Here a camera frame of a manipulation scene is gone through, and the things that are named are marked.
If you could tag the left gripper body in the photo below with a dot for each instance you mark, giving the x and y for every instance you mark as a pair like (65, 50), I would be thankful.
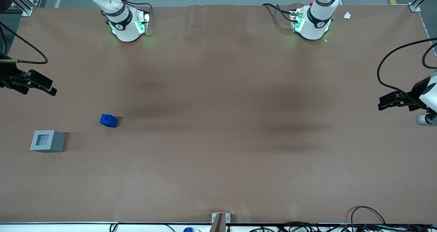
(416, 93)

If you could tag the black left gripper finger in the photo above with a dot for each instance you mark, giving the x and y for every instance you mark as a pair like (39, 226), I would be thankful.
(392, 105)
(392, 97)

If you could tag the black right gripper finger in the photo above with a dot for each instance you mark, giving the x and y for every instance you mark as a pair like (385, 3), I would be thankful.
(41, 79)
(46, 90)

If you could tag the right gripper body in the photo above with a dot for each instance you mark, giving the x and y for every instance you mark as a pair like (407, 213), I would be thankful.
(7, 75)

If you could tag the blue plastic part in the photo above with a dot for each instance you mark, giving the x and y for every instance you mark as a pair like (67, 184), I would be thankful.
(108, 120)

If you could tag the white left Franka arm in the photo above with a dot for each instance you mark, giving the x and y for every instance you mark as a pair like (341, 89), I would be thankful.
(315, 25)

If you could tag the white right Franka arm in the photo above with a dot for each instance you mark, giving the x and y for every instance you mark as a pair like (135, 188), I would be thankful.
(124, 27)

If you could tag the gray square base block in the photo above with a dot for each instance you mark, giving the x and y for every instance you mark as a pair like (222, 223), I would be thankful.
(51, 141)

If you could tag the small white paper scrap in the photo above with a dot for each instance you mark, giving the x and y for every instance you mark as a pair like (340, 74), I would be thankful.
(347, 15)

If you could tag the brown paper table cover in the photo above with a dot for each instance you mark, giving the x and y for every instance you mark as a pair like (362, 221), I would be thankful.
(218, 122)

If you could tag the small blue round object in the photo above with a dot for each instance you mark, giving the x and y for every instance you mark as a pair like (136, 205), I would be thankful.
(188, 230)

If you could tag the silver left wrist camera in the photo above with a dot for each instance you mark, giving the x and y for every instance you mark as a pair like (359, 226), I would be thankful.
(425, 119)

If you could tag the metal bracket with wooden post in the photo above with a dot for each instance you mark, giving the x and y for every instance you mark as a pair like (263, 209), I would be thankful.
(220, 220)

